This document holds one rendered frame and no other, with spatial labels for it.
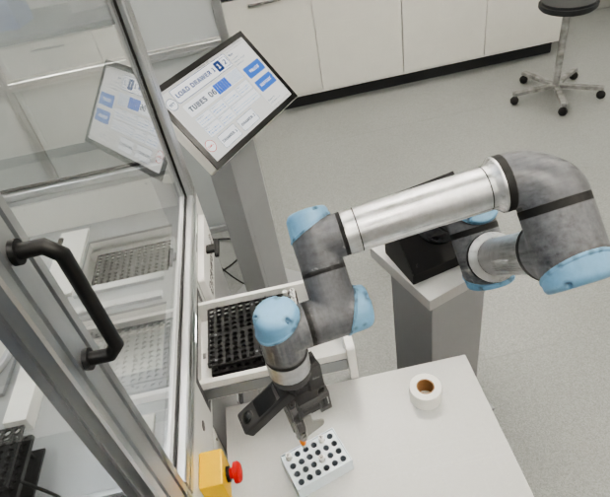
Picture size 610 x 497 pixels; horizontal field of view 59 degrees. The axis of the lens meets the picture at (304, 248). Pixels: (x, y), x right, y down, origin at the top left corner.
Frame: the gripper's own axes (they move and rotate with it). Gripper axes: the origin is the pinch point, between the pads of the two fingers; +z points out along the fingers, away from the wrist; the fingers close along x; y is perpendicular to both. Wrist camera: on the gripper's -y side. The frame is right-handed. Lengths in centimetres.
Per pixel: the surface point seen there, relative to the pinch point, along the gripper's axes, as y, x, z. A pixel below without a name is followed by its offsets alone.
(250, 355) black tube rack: -0.8, 22.7, -1.3
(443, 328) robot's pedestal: 56, 26, 31
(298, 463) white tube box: -2.0, -2.1, 6.3
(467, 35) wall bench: 251, 254, 56
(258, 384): -2.1, 15.7, 0.3
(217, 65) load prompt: 33, 120, -30
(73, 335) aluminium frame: -22, -9, -55
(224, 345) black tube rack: -5.3, 26.3, -4.2
